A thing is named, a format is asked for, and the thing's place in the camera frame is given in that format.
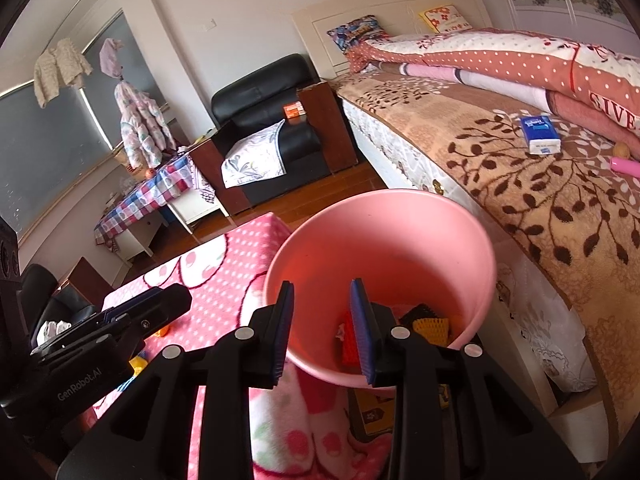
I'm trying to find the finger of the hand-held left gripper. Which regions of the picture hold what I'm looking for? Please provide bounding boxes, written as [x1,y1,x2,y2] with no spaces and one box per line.
[30,284,193,361]
[102,285,172,314]

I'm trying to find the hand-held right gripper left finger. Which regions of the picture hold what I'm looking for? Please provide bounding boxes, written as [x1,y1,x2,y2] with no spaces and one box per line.
[65,280,296,480]

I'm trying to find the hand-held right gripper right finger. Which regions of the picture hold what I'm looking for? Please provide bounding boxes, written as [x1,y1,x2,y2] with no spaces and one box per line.
[348,277,586,480]

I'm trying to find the yellow snack wrapper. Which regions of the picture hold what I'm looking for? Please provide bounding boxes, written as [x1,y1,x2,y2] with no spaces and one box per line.
[120,350,151,391]

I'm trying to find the pink plastic bucket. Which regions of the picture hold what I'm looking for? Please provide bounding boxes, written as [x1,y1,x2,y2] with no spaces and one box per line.
[262,189,497,388]

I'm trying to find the pink dotted printed blanket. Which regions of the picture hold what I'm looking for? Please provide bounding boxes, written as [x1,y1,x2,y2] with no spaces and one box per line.
[82,211,396,480]

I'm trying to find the crumpled white cloth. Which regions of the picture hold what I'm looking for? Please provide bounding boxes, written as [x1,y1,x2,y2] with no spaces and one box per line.
[37,320,73,343]

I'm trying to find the yellow black carton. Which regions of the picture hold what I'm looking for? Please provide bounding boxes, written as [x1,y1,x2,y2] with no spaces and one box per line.
[347,385,451,441]

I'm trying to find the black leather armchair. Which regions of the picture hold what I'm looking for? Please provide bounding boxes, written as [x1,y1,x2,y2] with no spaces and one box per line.
[190,53,358,216]
[20,257,108,346]

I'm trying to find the white table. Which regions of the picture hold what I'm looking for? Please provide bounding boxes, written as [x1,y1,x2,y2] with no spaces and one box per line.
[114,192,223,263]

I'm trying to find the table with plaid cloth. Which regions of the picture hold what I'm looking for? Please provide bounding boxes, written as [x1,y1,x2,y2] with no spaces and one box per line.
[94,152,216,251]

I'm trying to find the large window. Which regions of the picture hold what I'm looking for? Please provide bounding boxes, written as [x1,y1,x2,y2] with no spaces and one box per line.
[0,7,176,246]

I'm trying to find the white floral cloth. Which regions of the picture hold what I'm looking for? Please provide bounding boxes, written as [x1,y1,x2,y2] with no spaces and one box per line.
[221,121,286,188]

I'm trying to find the white bed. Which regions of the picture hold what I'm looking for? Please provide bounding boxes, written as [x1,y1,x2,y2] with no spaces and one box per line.
[291,0,640,461]

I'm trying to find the puffy floral jacket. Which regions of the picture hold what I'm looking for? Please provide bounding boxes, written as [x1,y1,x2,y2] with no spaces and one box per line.
[114,81,176,170]

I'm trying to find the bed with brown blanket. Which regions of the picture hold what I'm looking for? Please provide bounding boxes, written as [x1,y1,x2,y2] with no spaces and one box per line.
[332,72,640,456]

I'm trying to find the cream knit cardigan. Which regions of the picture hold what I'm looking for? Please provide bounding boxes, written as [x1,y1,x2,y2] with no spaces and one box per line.
[32,38,94,109]

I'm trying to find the pink hat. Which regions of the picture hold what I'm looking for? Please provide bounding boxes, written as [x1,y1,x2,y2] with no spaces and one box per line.
[99,38,125,81]

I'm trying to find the beige box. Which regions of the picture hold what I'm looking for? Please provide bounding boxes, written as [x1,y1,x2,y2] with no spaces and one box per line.
[547,385,621,463]

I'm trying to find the blue tissue pack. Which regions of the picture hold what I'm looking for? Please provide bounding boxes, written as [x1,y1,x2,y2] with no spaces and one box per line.
[520,115,561,156]

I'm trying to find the colourful cartoon pillow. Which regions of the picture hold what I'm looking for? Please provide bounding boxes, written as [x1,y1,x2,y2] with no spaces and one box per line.
[327,15,391,53]

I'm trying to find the pink dotted quilt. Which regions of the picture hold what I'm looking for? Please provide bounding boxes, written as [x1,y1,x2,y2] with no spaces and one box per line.
[347,27,640,148]

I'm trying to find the pink tube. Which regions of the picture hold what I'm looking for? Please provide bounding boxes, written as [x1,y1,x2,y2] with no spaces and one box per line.
[610,156,640,178]

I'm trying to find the yellow floral pillow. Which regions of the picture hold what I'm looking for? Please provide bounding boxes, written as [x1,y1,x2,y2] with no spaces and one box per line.
[419,5,473,35]

